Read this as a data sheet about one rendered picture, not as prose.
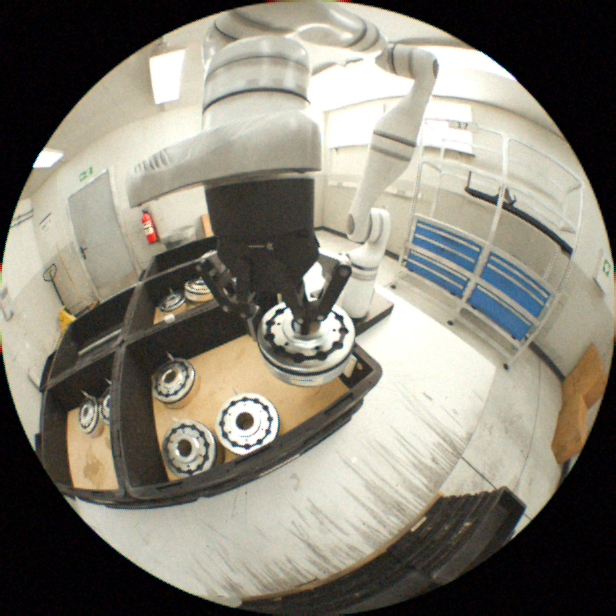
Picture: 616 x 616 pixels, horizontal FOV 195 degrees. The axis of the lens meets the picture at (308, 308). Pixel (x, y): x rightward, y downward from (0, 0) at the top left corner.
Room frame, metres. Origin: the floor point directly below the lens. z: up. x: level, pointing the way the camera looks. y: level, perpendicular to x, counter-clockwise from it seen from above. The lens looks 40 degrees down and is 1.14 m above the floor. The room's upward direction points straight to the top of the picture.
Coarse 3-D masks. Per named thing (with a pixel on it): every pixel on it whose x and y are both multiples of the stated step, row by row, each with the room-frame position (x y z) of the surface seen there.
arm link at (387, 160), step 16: (384, 144) 0.36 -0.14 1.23; (400, 144) 0.35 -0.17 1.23; (368, 160) 0.40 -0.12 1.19; (384, 160) 0.37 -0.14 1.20; (400, 160) 0.36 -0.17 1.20; (368, 176) 0.40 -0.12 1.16; (384, 176) 0.38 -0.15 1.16; (368, 192) 0.40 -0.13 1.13; (352, 208) 0.45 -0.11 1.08; (368, 208) 0.40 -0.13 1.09; (352, 224) 0.44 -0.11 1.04; (368, 224) 0.42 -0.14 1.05; (352, 240) 0.45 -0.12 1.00
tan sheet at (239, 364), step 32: (224, 352) 0.22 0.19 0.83; (256, 352) 0.22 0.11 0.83; (224, 384) 0.14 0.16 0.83; (256, 384) 0.15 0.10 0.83; (288, 384) 0.15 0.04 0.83; (160, 416) 0.05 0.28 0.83; (192, 416) 0.07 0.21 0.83; (288, 416) 0.09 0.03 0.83; (160, 448) -0.01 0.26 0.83; (224, 448) 0.02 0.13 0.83
